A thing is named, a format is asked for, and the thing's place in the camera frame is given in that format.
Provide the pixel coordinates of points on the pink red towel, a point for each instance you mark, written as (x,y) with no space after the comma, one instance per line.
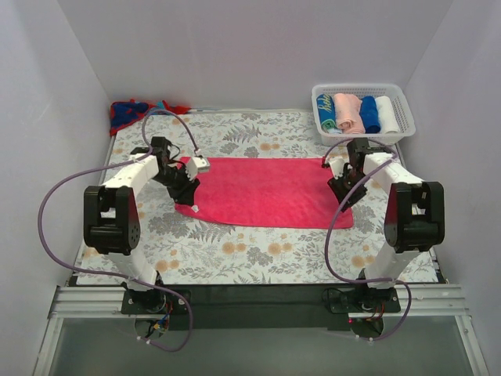
(259,192)

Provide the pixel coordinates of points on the aluminium frame rail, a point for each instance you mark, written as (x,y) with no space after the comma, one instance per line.
(75,302)

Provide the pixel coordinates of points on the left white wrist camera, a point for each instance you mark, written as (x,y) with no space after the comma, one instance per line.
(195,166)

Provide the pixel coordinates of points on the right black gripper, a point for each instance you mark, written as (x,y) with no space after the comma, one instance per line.
(346,192)

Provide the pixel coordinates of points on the blue printed rolled towel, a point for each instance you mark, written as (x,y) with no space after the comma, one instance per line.
(326,111)

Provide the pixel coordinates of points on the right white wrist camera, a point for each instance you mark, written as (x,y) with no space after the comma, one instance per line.
(335,164)

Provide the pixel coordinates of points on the floral table mat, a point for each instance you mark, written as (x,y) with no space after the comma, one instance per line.
(188,251)

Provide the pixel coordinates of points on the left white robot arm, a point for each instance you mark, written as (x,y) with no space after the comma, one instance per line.
(111,215)

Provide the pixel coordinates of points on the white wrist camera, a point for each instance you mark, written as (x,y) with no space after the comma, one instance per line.
(335,164)
(195,166)

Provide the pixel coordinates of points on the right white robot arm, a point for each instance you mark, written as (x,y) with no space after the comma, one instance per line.
(414,220)

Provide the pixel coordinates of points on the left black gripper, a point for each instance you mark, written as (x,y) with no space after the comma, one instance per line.
(185,188)

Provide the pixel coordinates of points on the red blue crumpled towel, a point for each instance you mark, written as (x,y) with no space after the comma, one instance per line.
(125,113)

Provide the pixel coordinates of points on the dark blue rolled towel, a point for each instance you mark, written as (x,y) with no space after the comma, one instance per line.
(369,115)

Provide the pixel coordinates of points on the white plastic basket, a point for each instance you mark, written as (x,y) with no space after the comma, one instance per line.
(400,106)

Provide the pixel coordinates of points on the light blue folded towel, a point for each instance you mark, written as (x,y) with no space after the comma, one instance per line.
(334,132)

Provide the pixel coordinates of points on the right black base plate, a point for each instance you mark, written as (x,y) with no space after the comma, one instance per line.
(361,299)

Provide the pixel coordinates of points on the white rolled towel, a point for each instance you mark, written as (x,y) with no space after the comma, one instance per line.
(386,115)

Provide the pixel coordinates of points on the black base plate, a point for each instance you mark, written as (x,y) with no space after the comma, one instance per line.
(176,303)
(361,299)

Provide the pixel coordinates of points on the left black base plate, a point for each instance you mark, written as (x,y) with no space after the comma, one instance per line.
(176,303)

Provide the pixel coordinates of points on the peach rolled towel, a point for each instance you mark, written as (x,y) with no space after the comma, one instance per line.
(347,116)

